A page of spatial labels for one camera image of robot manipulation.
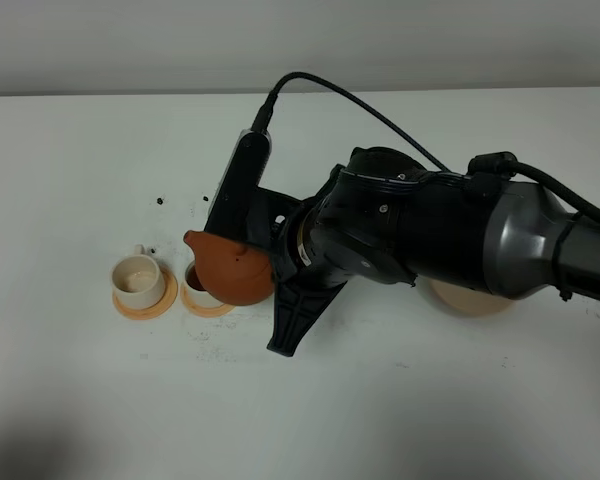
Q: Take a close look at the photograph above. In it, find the white teacup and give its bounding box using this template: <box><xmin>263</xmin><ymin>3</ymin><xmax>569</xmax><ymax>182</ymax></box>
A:
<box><xmin>184</xmin><ymin>262</ymin><xmax>223</xmax><ymax>309</ymax></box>
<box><xmin>110</xmin><ymin>244</ymin><xmax>165</xmax><ymax>310</ymax></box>

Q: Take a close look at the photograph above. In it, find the black right camera cable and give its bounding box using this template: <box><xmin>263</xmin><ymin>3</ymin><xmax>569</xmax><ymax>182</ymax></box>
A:
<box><xmin>252</xmin><ymin>72</ymin><xmax>451</xmax><ymax>174</ymax></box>

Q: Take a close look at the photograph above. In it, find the brown clay teapot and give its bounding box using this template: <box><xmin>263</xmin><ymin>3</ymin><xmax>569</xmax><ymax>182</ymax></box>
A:
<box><xmin>183</xmin><ymin>230</ymin><xmax>274</xmax><ymax>306</ymax></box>

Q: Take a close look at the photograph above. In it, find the orange coaster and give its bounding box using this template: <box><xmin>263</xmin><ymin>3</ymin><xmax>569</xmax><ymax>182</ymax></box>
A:
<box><xmin>111</xmin><ymin>267</ymin><xmax>178</xmax><ymax>321</ymax></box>
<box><xmin>180</xmin><ymin>281</ymin><xmax>234</xmax><ymax>318</ymax></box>

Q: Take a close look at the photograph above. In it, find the orange right coaster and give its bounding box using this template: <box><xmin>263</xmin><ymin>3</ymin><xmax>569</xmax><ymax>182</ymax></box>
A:
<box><xmin>180</xmin><ymin>281</ymin><xmax>234</xmax><ymax>318</ymax></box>

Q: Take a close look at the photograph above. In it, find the white left teacup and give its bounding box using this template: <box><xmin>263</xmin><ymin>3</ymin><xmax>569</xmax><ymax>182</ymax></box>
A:
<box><xmin>110</xmin><ymin>244</ymin><xmax>165</xmax><ymax>310</ymax></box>

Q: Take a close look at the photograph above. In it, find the orange left coaster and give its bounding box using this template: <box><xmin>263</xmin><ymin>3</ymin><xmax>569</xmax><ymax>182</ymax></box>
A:
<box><xmin>111</xmin><ymin>267</ymin><xmax>178</xmax><ymax>321</ymax></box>

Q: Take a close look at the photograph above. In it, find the cream teapot saucer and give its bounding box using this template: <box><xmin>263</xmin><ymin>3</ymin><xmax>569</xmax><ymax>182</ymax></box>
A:
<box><xmin>424</xmin><ymin>279</ymin><xmax>516</xmax><ymax>318</ymax></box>

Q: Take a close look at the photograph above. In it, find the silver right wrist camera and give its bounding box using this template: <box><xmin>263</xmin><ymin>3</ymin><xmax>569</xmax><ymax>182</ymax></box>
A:
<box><xmin>204</xmin><ymin>130</ymin><xmax>271</xmax><ymax>243</ymax></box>

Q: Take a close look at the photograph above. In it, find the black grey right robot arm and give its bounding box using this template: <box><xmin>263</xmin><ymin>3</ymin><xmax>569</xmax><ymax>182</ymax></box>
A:
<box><xmin>268</xmin><ymin>147</ymin><xmax>600</xmax><ymax>357</ymax></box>

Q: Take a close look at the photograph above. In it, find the white right teacup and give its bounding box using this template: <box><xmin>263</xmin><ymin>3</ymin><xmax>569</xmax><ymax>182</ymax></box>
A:
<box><xmin>184</xmin><ymin>262</ymin><xmax>223</xmax><ymax>309</ymax></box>

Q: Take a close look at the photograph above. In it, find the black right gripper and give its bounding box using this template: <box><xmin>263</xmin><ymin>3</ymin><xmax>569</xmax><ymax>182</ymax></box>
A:
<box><xmin>249</xmin><ymin>147</ymin><xmax>485</xmax><ymax>357</ymax></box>

